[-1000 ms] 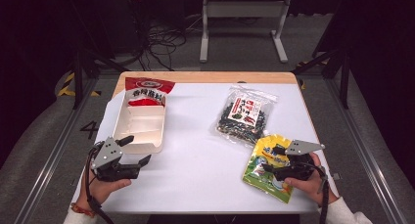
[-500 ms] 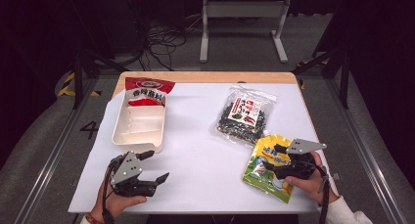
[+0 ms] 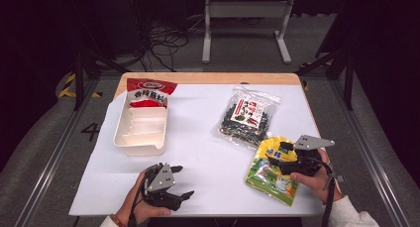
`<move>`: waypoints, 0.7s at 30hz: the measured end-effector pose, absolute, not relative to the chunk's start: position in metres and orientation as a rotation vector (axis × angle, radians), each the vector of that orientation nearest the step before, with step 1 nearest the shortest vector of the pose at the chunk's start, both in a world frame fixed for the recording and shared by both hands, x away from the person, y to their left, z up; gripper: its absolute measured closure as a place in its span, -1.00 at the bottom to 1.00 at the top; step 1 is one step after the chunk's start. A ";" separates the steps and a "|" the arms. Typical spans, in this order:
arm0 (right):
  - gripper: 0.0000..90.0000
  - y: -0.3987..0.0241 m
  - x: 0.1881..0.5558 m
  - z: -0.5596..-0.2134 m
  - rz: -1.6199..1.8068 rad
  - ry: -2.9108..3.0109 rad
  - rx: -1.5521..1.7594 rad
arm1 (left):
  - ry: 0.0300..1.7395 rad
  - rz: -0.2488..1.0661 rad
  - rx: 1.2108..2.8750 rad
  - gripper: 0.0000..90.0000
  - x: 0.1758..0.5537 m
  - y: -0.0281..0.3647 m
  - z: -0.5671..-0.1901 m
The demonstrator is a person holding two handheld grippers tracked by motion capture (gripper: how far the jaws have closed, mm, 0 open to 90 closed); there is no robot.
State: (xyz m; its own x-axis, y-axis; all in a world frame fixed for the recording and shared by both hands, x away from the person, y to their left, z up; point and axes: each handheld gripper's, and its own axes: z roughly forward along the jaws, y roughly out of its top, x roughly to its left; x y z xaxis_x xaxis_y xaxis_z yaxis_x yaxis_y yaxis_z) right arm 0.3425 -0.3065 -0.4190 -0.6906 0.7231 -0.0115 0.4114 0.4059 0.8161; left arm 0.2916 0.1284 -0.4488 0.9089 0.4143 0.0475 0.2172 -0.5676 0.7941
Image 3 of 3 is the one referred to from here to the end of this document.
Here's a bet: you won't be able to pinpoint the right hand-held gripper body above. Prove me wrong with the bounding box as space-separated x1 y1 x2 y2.
278 134 336 177

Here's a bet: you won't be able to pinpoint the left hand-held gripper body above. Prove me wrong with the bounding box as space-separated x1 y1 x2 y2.
142 162 183 212

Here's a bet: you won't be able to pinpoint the yellow green spout pouch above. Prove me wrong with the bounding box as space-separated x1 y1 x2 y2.
245 131 305 207

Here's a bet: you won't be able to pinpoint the cream divided plastic box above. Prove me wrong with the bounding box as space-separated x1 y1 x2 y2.
113 87 169 157

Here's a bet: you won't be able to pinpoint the red seasoning packet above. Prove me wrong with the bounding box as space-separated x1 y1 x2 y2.
126 77 178 109

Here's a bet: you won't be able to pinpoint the person's right hand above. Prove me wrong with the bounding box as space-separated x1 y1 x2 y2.
289 148 345 205

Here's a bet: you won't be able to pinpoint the person's left hand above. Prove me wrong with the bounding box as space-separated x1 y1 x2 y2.
114 169 172 227

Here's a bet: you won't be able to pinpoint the white table sheet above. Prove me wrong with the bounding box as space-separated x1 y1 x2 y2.
68 83 333 218

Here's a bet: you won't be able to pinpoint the clear dried seaweed packet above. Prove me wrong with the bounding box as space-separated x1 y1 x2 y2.
216 85 282 151

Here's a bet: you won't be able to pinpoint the black metal stand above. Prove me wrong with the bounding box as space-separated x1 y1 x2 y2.
294 38 356 112
70 0 130 112

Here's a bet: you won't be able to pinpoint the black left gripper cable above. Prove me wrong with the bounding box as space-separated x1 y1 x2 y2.
128 173 148 227

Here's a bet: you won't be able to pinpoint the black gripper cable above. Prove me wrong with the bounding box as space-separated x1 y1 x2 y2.
128 173 148 227
320 162 345 227

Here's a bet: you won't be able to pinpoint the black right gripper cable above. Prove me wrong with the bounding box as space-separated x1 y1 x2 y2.
320 162 345 227

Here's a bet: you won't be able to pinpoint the reddish brown bracelet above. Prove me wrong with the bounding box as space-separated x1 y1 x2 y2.
110 213 126 227

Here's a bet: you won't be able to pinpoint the aluminium floor rail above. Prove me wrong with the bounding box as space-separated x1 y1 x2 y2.
330 79 410 227
13 77 100 227

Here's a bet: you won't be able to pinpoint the tangle of black floor cables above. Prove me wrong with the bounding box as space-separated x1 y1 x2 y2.
132 0 206 72

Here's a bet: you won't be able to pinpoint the white metal table frame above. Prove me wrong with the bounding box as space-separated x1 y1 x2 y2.
201 0 296 64

